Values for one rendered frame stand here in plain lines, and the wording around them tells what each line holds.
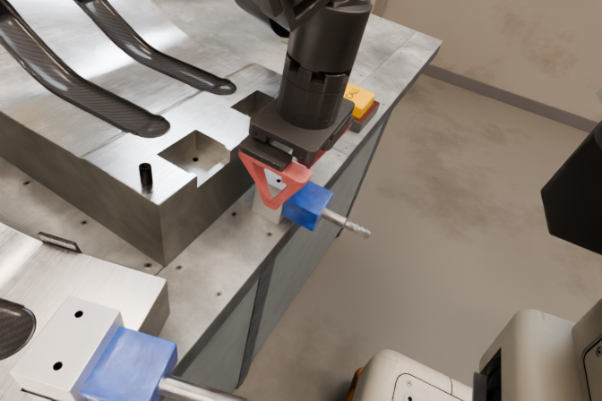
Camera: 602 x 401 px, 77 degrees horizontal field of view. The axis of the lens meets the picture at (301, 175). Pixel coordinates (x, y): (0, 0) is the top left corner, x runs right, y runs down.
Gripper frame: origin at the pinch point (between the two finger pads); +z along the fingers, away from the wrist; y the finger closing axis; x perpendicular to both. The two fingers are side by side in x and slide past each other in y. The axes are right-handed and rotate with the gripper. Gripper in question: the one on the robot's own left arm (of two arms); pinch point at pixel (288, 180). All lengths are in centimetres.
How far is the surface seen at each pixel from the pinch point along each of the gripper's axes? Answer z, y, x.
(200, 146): -2.2, 3.7, -9.1
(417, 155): 84, -145, 17
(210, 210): 2.2, 7.0, -5.2
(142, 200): -3.6, 13.4, -7.4
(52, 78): -3.1, 5.7, -27.1
